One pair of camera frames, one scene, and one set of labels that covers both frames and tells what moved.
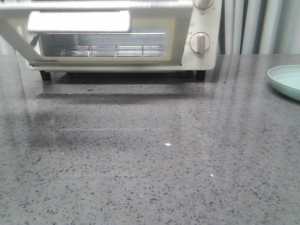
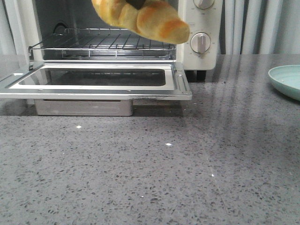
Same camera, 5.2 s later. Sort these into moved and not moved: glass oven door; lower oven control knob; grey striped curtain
Moved: glass oven door
Not moved: lower oven control knob; grey striped curtain
